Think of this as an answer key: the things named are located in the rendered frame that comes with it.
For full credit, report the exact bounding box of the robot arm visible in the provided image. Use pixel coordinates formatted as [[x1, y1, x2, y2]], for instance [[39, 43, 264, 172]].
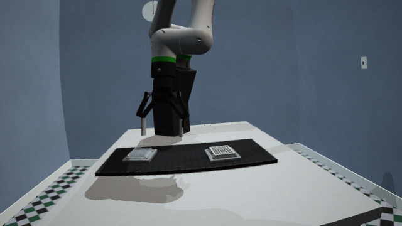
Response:
[[149, 0, 215, 79]]

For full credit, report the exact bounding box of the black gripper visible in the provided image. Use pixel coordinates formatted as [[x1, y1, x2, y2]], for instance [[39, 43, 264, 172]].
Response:
[[136, 78, 190, 137]]

